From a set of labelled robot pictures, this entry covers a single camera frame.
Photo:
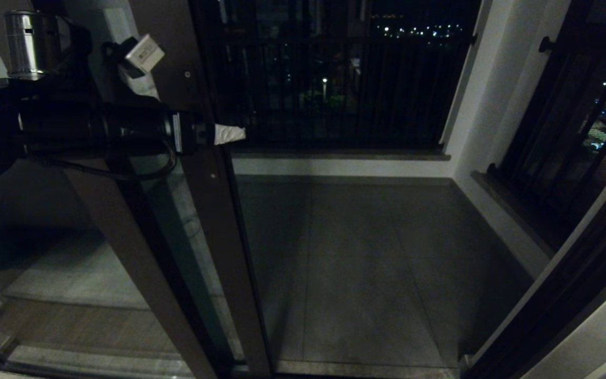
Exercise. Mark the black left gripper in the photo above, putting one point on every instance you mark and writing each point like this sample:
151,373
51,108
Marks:
134,129

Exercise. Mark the brown framed sliding glass door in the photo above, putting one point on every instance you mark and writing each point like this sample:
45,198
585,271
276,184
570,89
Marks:
229,273

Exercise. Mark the black balcony railing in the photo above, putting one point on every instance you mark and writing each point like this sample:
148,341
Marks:
361,95

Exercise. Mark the brown framed fixed glass panel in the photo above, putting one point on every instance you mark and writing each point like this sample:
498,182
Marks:
140,273

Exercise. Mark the dark brown door jamb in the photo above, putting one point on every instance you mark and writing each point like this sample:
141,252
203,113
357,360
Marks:
561,300

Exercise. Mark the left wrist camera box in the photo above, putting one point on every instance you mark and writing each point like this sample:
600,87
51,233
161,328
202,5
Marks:
145,52

